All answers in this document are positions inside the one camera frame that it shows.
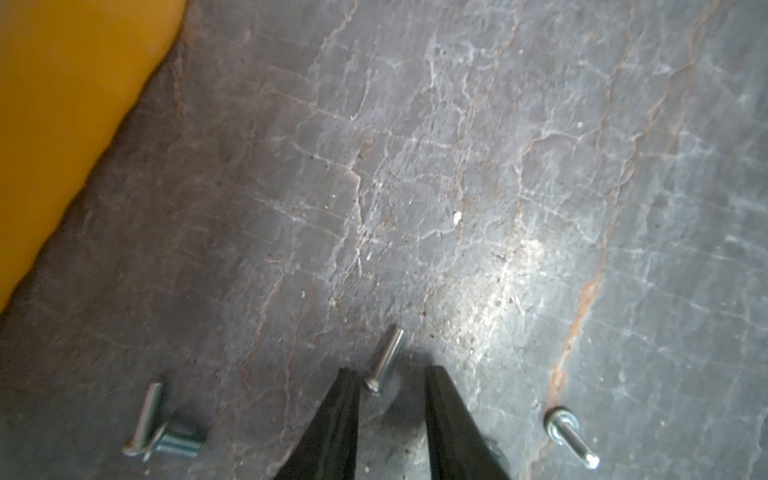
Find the yellow plastic storage box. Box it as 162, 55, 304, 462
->
1, 1, 185, 300

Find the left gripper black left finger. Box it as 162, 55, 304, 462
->
274, 368, 362, 480

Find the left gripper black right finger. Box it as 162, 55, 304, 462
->
425, 365, 509, 480

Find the small silver screw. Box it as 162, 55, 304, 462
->
142, 423, 204, 463
364, 325, 405, 395
121, 381, 165, 457
544, 406, 600, 470

